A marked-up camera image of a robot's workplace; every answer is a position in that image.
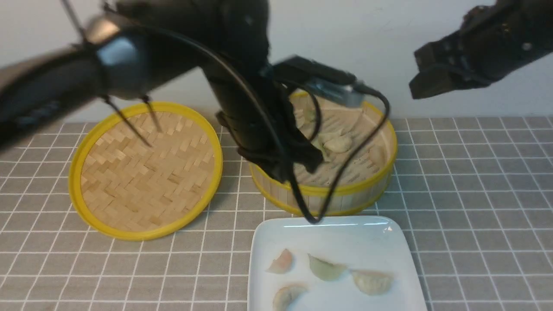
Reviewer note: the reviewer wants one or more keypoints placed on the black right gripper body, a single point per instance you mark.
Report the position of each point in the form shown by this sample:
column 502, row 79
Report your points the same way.
column 492, row 42

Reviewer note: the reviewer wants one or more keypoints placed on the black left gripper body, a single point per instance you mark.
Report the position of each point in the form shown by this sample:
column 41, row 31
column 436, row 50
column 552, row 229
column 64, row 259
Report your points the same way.
column 240, row 116

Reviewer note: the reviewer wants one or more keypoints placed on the orange dumpling plate front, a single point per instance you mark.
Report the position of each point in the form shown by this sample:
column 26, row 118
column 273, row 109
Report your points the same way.
column 287, row 295

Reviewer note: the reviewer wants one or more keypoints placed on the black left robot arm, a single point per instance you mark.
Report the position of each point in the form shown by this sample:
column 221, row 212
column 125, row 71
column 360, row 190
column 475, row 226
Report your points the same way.
column 140, row 45

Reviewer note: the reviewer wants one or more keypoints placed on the pink dumpling on plate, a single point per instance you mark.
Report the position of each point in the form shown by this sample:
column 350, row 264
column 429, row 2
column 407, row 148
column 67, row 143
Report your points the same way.
column 282, row 264

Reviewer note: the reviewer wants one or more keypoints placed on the white square plate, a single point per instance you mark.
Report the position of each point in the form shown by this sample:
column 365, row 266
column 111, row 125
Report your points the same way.
column 359, row 242

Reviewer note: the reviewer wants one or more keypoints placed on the green dumpling on plate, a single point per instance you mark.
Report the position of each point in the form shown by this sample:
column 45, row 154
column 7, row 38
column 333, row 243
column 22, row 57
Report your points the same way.
column 324, row 270

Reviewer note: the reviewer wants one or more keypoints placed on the cream dumpling on plate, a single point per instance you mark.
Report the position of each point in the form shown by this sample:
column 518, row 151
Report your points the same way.
column 372, row 282

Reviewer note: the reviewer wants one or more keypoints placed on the bamboo steamer basket yellow rim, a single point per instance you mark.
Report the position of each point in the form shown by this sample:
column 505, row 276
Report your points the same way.
column 361, row 184

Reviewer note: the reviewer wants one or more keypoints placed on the white dumpling steamer right centre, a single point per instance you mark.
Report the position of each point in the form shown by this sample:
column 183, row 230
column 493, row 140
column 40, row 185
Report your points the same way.
column 337, row 143

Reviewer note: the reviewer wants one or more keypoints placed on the woven bamboo steamer lid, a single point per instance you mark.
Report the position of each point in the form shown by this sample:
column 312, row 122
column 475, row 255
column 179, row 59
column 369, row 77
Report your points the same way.
column 145, row 187

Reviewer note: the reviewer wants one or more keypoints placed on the pink dumpling steamer right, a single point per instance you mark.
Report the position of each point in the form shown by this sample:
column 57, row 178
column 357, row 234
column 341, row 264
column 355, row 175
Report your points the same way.
column 377, row 156

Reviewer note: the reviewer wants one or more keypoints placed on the grey checked tablecloth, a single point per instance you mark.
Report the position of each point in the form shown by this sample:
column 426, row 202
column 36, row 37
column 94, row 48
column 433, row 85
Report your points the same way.
column 472, row 195

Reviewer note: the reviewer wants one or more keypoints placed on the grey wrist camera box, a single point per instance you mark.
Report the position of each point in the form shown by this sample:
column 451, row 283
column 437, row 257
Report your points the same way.
column 337, row 86

